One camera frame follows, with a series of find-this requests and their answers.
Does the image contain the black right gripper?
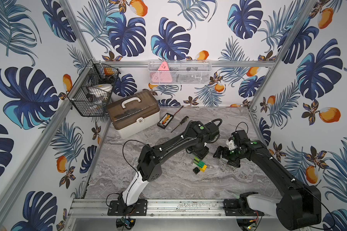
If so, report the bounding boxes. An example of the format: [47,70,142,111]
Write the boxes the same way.
[212,146,244,166]

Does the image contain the dark green long brick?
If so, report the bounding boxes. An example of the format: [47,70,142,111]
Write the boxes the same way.
[194,161,206,168]

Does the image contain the yellow square brick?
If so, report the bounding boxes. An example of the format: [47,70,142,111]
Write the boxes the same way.
[199,165,207,172]

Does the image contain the black square brick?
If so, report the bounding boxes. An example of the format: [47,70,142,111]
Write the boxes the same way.
[193,167,200,175]

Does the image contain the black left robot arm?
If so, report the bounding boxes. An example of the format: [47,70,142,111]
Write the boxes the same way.
[119,121,219,207]

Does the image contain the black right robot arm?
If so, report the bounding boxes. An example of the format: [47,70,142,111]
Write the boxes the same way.
[213,139,322,231]

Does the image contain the black yellow screwdriver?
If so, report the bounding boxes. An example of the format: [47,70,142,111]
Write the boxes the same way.
[171,116,189,133]

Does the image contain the black bit holder case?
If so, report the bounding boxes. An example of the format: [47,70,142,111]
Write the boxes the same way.
[157,113,174,129]

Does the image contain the white storage box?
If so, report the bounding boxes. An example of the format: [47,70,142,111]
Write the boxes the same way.
[107,90,160,139]

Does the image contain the pink triangle card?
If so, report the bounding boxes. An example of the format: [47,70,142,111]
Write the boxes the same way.
[150,61,173,84]

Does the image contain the white round object in basket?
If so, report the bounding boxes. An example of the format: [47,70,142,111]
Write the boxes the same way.
[88,84,113,97]

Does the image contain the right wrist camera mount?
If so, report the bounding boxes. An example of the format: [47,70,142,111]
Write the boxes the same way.
[226,130,250,151]

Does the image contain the clear mesh wall shelf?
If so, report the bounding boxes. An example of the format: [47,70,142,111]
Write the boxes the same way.
[147,60,212,85]

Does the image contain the black wire basket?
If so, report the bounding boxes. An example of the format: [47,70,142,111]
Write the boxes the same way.
[67,60,121,117]

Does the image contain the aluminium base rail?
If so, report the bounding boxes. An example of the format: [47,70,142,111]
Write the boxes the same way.
[63,197,310,231]

